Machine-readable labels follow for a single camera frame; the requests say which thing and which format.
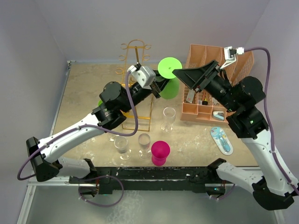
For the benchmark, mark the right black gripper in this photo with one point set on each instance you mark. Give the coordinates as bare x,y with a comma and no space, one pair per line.
191,77

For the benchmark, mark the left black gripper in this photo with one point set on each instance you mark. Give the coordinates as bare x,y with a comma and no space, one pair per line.
158,85

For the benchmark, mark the large green wine glass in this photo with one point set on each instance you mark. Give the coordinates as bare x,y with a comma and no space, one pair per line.
165,68

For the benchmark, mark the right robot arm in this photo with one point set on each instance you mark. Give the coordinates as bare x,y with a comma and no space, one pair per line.
275,188

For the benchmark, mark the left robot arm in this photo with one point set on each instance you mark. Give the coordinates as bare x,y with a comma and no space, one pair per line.
46,155

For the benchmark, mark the orange plastic desk organizer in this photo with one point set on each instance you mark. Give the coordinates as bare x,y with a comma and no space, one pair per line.
204,104

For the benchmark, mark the clear glass back right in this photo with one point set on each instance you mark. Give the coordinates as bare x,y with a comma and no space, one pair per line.
169,116

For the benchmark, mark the clear glass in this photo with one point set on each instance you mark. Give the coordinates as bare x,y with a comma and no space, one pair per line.
122,146
169,116
111,136
144,145

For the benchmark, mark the white blue tape dispenser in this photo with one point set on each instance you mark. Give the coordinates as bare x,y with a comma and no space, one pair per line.
218,115

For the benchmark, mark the clear glass front centre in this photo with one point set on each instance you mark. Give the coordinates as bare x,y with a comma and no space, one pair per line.
144,145

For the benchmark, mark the pink plastic goblet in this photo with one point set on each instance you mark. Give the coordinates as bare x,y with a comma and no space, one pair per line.
160,150

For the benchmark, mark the clear glass front left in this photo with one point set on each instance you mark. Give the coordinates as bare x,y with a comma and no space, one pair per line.
122,146

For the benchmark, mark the clear glass far left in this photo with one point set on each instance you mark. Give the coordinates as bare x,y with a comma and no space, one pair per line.
111,136

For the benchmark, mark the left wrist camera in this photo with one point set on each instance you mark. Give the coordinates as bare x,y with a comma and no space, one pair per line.
144,75

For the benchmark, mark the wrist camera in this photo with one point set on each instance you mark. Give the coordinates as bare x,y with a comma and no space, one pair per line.
230,55
144,75

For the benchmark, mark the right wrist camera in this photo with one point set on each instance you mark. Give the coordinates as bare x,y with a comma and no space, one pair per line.
230,55

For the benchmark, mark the gold wire glass rack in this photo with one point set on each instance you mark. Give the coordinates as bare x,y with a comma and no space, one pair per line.
135,52

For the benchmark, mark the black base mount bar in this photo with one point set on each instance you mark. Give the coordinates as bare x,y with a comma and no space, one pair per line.
197,179

